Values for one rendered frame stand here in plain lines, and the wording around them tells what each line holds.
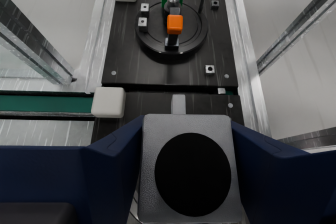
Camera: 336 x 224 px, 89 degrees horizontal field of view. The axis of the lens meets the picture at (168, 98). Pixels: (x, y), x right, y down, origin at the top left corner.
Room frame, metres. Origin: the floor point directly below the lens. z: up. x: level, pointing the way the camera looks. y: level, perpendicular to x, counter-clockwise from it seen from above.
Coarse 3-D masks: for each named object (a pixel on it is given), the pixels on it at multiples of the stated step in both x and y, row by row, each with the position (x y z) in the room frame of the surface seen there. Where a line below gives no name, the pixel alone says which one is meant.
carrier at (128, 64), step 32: (128, 0) 0.32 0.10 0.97; (160, 0) 0.30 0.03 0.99; (192, 0) 0.34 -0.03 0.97; (224, 0) 0.35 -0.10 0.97; (128, 32) 0.23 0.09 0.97; (160, 32) 0.22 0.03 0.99; (192, 32) 0.23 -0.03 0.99; (224, 32) 0.26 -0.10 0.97; (128, 64) 0.16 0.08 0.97; (160, 64) 0.17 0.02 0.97; (192, 64) 0.18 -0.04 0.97; (224, 64) 0.18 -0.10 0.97
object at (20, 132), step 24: (0, 96) 0.08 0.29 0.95; (24, 96) 0.09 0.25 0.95; (48, 96) 0.09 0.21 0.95; (72, 96) 0.10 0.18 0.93; (0, 120) 0.05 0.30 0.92; (24, 120) 0.05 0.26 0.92; (48, 120) 0.06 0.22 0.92; (72, 120) 0.06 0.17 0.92; (0, 144) 0.01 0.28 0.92; (24, 144) 0.01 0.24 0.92; (48, 144) 0.01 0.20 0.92; (72, 144) 0.02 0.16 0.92
